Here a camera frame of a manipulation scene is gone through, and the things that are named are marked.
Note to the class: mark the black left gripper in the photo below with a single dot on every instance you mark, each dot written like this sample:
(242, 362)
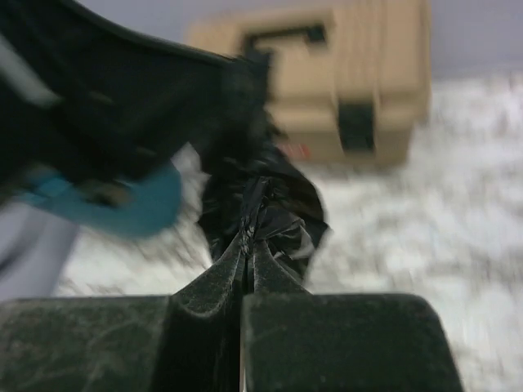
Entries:
(105, 107)

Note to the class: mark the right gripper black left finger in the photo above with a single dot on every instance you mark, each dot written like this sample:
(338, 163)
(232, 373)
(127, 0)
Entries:
(187, 341)

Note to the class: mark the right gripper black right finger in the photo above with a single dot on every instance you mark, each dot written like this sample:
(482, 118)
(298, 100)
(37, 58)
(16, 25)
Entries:
(298, 341)

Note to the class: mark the black plastic trash bag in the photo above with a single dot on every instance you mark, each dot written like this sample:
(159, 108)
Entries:
(255, 198)

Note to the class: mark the teal plastic trash bin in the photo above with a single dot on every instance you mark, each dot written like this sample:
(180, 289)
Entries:
(153, 204)

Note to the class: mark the tan plastic toolbox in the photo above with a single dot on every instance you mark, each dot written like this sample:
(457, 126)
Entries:
(349, 80)

